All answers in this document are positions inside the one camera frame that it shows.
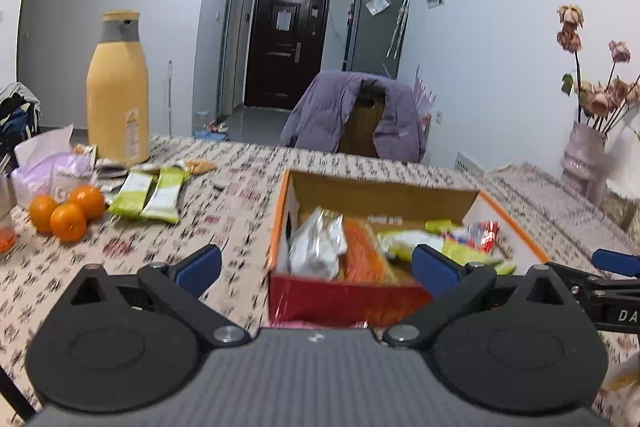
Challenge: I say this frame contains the green white protein bar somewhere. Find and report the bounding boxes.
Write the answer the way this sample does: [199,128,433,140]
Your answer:
[376,230,516,275]

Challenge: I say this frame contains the red snack bag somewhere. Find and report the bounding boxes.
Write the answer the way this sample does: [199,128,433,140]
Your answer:
[448,221,499,254]

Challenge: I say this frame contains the small green snack packet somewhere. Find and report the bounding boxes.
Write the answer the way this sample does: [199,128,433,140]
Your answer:
[424,219,461,235]

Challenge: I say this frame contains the green white snack bar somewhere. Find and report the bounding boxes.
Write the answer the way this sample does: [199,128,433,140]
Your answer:
[140,166,190,225]
[108,172,154,218]

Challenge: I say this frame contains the orange cracker packet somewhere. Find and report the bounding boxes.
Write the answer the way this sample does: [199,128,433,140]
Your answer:
[341,219,398,285]

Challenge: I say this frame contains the orange cardboard snack box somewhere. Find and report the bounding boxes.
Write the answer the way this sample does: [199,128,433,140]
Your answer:
[268,170,548,326]

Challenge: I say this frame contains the bread snack packet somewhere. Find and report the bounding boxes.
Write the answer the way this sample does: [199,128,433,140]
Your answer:
[180,158,217,176]

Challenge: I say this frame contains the mandarin orange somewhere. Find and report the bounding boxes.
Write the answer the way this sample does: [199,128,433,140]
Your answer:
[68,185,105,220]
[50,202,87,244]
[28,194,58,235]

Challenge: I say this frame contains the pink ceramic vase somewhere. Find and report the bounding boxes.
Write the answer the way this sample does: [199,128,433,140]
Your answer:
[561,121,606,206]

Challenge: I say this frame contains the silver foil snack bag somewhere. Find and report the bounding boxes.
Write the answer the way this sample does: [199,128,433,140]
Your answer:
[288,207,348,281]

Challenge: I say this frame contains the clear drinking glass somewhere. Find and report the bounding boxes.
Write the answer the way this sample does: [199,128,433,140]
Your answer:
[0,173,19,256]

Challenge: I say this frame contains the wooden chair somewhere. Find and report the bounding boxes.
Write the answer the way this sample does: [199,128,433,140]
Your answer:
[337,89,385,158]

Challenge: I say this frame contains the dried pink roses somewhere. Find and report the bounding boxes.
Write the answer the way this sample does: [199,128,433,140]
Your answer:
[555,3,639,139]

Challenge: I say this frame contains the yellow thermos bottle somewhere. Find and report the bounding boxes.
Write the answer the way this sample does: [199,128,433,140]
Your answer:
[87,10,150,166]

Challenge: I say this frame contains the purple puffer jacket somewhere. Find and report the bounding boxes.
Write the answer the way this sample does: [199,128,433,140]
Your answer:
[279,70,425,162]

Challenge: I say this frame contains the grey refrigerator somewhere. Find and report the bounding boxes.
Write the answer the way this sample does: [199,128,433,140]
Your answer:
[342,0,410,79]

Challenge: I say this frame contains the dark entrance door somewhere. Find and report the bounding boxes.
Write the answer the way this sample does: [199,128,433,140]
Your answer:
[244,0,330,110]

